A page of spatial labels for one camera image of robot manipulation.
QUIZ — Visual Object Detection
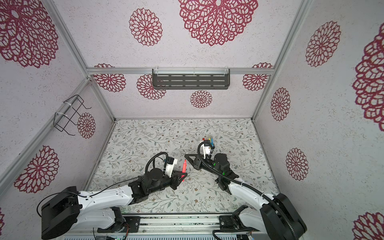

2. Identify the black wire wall rack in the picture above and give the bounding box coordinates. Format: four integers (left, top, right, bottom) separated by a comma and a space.
53, 95, 91, 136

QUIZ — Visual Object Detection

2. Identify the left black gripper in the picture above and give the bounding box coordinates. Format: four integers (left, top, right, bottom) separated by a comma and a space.
149, 170, 188, 195

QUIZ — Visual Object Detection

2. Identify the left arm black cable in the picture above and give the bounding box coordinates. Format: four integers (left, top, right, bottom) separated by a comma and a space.
144, 151, 169, 175

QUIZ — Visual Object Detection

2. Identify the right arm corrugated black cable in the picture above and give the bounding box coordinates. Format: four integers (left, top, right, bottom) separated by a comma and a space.
197, 140, 301, 240

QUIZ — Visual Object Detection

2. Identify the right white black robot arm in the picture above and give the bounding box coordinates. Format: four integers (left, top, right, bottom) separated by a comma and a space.
185, 154, 308, 240

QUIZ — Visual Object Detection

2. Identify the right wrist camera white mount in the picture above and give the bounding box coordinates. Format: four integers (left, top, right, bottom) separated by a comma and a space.
200, 141, 214, 160

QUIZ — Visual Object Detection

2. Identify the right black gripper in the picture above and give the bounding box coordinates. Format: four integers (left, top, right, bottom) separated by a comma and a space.
186, 154, 223, 179

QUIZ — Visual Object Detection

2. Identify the dark metal wall shelf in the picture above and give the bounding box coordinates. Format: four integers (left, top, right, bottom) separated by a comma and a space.
152, 69, 231, 90

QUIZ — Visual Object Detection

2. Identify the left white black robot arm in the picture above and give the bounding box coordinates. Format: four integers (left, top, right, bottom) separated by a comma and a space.
38, 168, 188, 240

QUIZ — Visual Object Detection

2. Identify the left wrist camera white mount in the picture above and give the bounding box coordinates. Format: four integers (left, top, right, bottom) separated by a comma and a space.
164, 157, 178, 178

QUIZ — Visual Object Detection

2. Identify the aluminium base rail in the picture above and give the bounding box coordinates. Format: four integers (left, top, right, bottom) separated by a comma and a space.
53, 212, 306, 237

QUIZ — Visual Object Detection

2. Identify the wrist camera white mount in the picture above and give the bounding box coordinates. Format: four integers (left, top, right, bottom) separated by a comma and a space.
164, 157, 178, 178
200, 141, 214, 160

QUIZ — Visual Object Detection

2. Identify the pink highlighter pen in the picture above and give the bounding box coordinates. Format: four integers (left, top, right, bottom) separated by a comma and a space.
182, 160, 187, 181

